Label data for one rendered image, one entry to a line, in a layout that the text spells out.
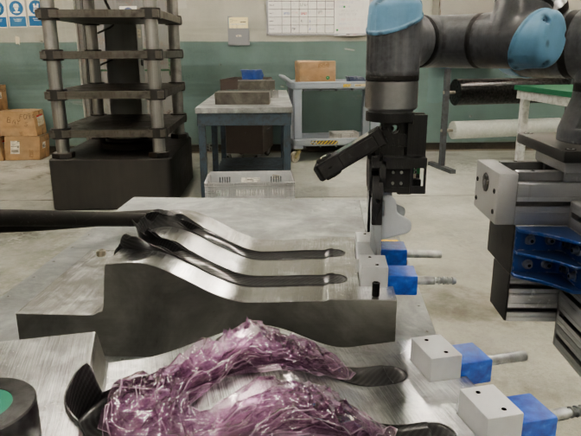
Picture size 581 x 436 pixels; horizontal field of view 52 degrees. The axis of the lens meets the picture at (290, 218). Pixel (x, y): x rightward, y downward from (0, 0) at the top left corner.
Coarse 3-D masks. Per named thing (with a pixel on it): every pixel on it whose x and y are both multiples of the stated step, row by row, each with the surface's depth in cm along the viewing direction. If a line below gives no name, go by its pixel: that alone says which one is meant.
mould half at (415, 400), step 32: (0, 352) 58; (32, 352) 58; (64, 352) 58; (96, 352) 59; (352, 352) 69; (384, 352) 69; (32, 384) 52; (64, 384) 52; (224, 384) 56; (320, 384) 57; (352, 384) 61; (416, 384) 62; (448, 384) 62; (64, 416) 48; (384, 416) 56; (416, 416) 57; (448, 416) 57
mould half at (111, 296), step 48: (192, 240) 88; (240, 240) 97; (288, 240) 100; (336, 240) 98; (48, 288) 86; (96, 288) 86; (144, 288) 76; (192, 288) 76; (240, 288) 80; (288, 288) 80; (336, 288) 78; (384, 288) 78; (48, 336) 79; (144, 336) 78; (192, 336) 78; (336, 336) 76; (384, 336) 76
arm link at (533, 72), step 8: (560, 0) 101; (560, 8) 101; (568, 8) 103; (504, 72) 112; (512, 72) 110; (520, 72) 109; (528, 72) 108; (536, 72) 107; (544, 72) 106; (552, 72) 105
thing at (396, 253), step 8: (360, 232) 93; (368, 232) 93; (360, 240) 89; (368, 240) 89; (360, 248) 89; (368, 248) 89; (384, 248) 89; (392, 248) 89; (400, 248) 89; (392, 256) 89; (400, 256) 89; (408, 256) 91; (416, 256) 91; (424, 256) 91; (432, 256) 91; (440, 256) 91; (392, 264) 90; (400, 264) 90
